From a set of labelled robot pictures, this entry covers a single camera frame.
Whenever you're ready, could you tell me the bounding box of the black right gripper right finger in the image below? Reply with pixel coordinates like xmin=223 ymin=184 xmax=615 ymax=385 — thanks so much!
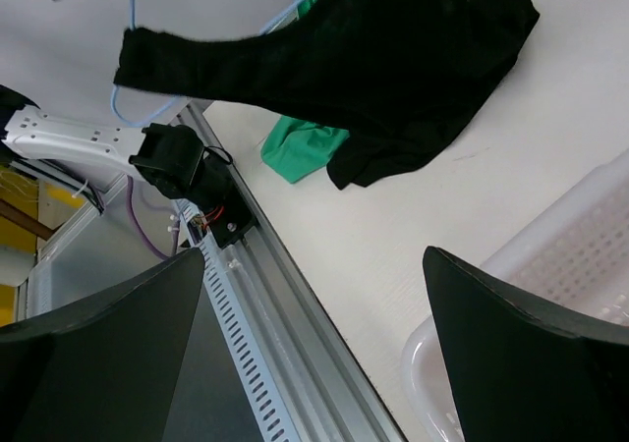
xmin=423 ymin=247 xmax=628 ymax=441

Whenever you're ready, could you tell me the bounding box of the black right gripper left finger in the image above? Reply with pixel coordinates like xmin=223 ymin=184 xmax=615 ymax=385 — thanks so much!
xmin=1 ymin=249 xmax=204 ymax=441

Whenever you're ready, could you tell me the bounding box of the black tank top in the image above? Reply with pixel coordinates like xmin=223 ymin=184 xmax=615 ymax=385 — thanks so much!
xmin=112 ymin=0 xmax=542 ymax=192

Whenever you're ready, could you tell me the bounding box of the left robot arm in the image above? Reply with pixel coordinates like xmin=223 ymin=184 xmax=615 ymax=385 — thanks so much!
xmin=1 ymin=87 xmax=234 ymax=211

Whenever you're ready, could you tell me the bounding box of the green tank top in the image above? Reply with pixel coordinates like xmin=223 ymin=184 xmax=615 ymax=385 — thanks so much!
xmin=260 ymin=0 xmax=349 ymax=184

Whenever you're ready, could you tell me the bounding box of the white plastic basket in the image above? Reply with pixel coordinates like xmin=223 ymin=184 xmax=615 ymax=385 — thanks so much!
xmin=402 ymin=154 xmax=628 ymax=441

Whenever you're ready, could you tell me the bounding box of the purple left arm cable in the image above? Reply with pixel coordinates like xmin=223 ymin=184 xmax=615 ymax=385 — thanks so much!
xmin=126 ymin=175 xmax=173 ymax=261

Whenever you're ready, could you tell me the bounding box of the white slotted cable duct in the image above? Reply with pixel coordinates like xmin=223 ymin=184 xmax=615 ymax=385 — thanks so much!
xmin=172 ymin=199 xmax=300 ymax=441

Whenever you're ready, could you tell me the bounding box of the aluminium frame structure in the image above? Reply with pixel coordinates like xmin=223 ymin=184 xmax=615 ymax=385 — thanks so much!
xmin=13 ymin=106 xmax=403 ymax=441

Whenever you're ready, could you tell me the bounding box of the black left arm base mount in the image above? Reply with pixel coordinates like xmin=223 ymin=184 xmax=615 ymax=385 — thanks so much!
xmin=188 ymin=147 xmax=257 ymax=249

